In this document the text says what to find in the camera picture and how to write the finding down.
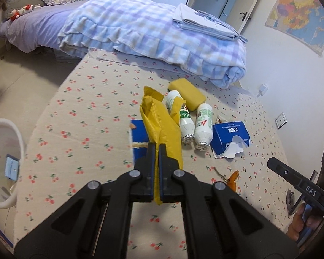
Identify yellow snack bag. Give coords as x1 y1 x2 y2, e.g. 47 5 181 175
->
140 86 183 205

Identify red white plush doll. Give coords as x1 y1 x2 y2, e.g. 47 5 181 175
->
10 4 33 21

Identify orange peel scrap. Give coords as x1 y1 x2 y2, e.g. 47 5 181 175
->
214 168 239 192

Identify wall map poster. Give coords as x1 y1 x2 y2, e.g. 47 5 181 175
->
265 0 324 57

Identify cherry print bed sheet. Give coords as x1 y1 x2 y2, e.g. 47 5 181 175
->
13 51 291 243

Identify yellow sponge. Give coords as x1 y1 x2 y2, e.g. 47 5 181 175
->
168 78 206 112

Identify white round trash bin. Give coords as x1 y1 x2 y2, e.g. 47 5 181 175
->
0 119 25 209

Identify white wall socket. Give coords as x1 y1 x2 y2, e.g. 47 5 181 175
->
275 113 287 129

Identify purple bed sheet mattress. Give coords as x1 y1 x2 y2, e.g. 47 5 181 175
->
0 1 85 53

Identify blue plaid ruffled quilt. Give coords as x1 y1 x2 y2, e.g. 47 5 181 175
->
57 0 246 88

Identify white plug charger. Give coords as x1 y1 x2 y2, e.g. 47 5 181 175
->
257 84 269 97

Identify blue tissue box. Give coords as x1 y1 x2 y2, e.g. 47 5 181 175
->
211 122 251 159

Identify blue cardboard box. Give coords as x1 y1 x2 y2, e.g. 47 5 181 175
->
129 119 149 162

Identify person's right hand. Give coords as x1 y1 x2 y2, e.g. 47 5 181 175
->
286 203 322 242

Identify white green plastic bottle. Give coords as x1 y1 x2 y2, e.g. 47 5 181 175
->
166 90 195 144
194 103 213 152

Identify folded light blue sheets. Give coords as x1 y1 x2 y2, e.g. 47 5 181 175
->
173 3 248 44

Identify blue flat stick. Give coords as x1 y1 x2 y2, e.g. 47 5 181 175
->
0 230 13 251

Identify light blue milk carton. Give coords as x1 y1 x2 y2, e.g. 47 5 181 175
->
5 154 20 181

